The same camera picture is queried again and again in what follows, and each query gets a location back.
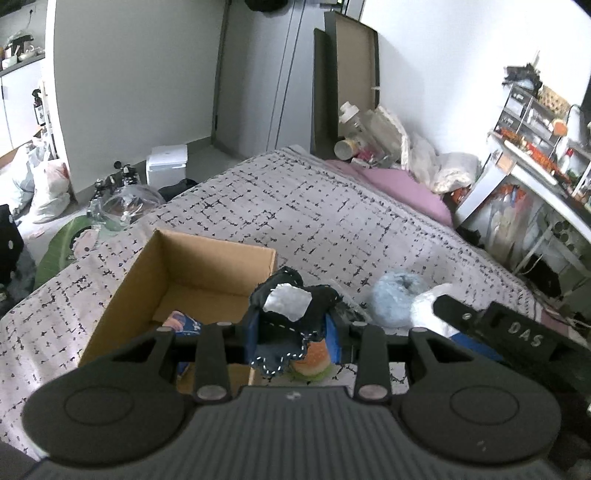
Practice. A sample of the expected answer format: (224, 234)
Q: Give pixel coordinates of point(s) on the blue printed packet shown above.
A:
(184, 323)

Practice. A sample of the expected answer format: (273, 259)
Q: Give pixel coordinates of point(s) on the clear plastic bag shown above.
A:
(385, 134)

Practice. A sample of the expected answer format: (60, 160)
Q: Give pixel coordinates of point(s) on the black board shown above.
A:
(322, 92)

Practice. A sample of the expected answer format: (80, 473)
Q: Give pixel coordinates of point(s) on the white grey plastic bag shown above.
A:
(16, 175)

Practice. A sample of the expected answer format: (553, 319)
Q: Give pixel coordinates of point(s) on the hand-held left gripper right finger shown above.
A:
(333, 339)

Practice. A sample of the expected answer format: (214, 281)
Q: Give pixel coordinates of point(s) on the green bag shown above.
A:
(55, 258)

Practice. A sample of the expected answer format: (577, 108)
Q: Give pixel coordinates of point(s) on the small white appliance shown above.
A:
(167, 164)

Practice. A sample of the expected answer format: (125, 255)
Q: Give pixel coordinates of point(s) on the dark spray bottle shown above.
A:
(39, 110)

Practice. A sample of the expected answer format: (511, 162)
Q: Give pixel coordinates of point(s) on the black dotted stool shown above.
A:
(9, 244)

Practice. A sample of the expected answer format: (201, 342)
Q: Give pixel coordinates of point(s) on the clear bag with bottles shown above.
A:
(124, 207)

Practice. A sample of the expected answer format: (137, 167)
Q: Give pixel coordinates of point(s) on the white crumpled plastic bag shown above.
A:
(443, 170)

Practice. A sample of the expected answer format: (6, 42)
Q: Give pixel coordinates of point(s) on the light blue fluffy plush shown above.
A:
(392, 300)

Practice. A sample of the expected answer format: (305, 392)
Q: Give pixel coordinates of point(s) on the clear drawer organiser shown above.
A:
(526, 113)

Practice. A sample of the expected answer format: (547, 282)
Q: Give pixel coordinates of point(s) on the pink pillow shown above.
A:
(401, 187)

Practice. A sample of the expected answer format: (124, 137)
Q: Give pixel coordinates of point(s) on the white and red plastic bag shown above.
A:
(51, 189)

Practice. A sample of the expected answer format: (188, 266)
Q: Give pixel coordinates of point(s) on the black stitched cloth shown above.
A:
(318, 300)

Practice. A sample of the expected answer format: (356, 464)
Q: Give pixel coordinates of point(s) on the white desk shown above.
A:
(531, 180)

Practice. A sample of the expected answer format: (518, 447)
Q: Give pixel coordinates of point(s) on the clear jar with white lid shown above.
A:
(353, 121)

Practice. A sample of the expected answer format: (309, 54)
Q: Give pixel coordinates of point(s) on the burger plush toy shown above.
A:
(311, 361)

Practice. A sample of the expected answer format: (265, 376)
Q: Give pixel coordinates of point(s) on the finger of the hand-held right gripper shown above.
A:
(457, 311)
(475, 346)

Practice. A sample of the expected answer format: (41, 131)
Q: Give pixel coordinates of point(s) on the brown cardboard box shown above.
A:
(138, 286)

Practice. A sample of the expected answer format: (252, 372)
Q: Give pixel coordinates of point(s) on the woven basket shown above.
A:
(554, 98)

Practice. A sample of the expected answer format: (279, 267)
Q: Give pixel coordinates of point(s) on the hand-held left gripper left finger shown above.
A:
(253, 339)

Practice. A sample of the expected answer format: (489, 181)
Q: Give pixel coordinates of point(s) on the grey door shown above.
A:
(258, 78)

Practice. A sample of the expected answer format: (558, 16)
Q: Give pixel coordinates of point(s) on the white kitchen cabinet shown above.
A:
(18, 97)

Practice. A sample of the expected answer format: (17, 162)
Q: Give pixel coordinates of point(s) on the brown cardboard sheet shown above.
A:
(355, 64)

